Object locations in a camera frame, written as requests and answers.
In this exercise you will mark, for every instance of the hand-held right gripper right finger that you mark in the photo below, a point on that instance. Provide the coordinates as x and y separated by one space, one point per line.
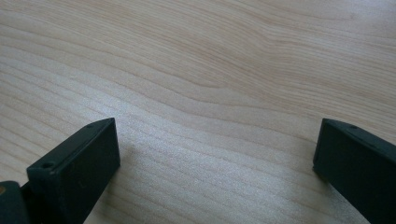
358 168

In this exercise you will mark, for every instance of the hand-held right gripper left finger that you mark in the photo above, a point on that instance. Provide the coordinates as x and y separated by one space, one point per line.
74 174

